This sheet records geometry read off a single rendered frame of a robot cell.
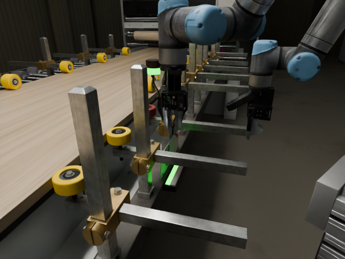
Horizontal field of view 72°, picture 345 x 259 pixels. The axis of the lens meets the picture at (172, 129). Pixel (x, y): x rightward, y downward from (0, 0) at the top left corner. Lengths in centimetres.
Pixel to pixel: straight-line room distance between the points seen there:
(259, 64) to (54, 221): 79
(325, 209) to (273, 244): 124
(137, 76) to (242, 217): 139
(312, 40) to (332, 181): 39
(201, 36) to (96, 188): 37
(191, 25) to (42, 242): 66
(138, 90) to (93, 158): 26
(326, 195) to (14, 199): 60
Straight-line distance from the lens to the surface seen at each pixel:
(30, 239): 75
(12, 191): 64
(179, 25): 56
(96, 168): 49
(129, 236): 73
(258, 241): 171
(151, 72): 89
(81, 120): 45
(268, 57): 86
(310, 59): 73
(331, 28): 75
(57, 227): 82
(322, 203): 50
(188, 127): 98
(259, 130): 95
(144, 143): 72
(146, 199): 83
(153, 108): 99
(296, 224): 191
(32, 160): 74
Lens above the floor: 124
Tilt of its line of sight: 25 degrees down
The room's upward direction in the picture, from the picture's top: straight up
